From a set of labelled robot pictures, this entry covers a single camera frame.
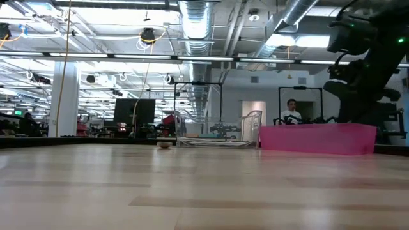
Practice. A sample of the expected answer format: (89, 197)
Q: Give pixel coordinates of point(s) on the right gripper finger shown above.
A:
(348, 113)
(367, 113)

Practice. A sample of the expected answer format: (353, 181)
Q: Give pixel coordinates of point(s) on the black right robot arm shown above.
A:
(393, 54)

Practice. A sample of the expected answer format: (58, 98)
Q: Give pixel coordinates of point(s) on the black monitor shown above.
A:
(388, 113)
(128, 110)

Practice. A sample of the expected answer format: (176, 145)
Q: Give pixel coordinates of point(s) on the pink-red plastic bin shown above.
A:
(319, 140)

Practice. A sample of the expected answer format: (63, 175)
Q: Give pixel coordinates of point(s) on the person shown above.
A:
(291, 115)
(28, 123)

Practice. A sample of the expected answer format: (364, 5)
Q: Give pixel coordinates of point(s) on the clear plastic bin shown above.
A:
(254, 127)

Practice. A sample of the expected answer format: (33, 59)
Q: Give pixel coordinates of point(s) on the white ceiling sensor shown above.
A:
(254, 16)

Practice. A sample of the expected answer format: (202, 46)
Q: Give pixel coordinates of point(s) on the long ceiling light bar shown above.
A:
(204, 58)

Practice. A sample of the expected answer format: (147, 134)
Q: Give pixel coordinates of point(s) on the red chair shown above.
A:
(167, 123)

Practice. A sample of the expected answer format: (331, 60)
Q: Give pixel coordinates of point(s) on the white pillar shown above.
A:
(70, 102)

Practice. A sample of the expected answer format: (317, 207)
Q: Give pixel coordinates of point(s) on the green exit sign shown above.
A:
(18, 112)

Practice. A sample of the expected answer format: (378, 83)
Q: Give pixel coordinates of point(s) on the black rig frame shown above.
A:
(300, 87)
(198, 83)

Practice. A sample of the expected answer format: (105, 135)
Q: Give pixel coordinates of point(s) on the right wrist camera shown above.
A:
(348, 36)

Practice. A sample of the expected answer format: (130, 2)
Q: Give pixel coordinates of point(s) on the silver ventilation duct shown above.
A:
(297, 9)
(196, 25)

